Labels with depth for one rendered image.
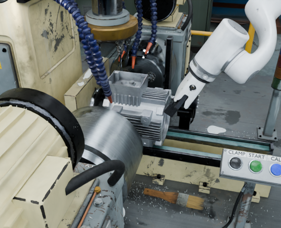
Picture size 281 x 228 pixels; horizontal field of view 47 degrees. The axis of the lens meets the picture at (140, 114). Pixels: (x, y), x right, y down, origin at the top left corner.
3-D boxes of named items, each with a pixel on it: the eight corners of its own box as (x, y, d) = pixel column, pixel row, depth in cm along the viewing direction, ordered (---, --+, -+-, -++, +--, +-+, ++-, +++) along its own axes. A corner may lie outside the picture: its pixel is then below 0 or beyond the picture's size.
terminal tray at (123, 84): (104, 102, 108) (103, 83, 104) (115, 87, 117) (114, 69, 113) (139, 107, 105) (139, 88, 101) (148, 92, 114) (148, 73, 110)
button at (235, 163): (228, 168, 85) (229, 167, 83) (229, 157, 86) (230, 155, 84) (240, 170, 84) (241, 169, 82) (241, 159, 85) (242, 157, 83)
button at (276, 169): (269, 175, 83) (270, 174, 81) (269, 163, 84) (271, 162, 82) (281, 177, 82) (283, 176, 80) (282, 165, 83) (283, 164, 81)
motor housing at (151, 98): (102, 146, 113) (99, 99, 103) (120, 117, 128) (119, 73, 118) (159, 157, 108) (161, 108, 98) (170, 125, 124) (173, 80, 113)
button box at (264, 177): (218, 177, 88) (219, 174, 83) (221, 152, 90) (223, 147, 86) (285, 189, 85) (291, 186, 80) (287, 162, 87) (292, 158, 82)
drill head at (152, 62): (103, 111, 133) (99, 54, 119) (131, 70, 166) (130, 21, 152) (164, 120, 127) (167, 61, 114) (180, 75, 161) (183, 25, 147)
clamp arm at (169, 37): (161, 103, 123) (164, 38, 109) (163, 99, 125) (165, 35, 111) (170, 104, 122) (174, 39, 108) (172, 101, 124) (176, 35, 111)
